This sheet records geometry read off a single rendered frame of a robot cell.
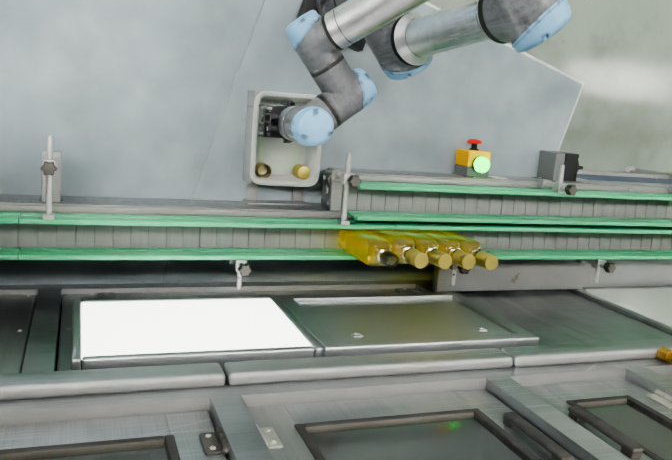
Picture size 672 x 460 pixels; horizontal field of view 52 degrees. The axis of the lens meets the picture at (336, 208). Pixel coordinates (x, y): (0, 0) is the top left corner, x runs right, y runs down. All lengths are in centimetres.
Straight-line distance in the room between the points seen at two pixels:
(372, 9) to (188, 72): 57
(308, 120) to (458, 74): 72
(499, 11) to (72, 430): 96
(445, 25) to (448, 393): 71
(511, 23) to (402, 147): 69
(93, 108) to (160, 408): 81
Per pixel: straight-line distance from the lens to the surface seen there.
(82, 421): 112
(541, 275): 204
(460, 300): 171
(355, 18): 133
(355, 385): 122
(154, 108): 171
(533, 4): 128
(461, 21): 141
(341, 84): 138
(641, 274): 227
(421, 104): 191
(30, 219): 152
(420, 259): 149
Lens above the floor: 245
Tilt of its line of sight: 68 degrees down
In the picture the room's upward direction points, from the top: 116 degrees clockwise
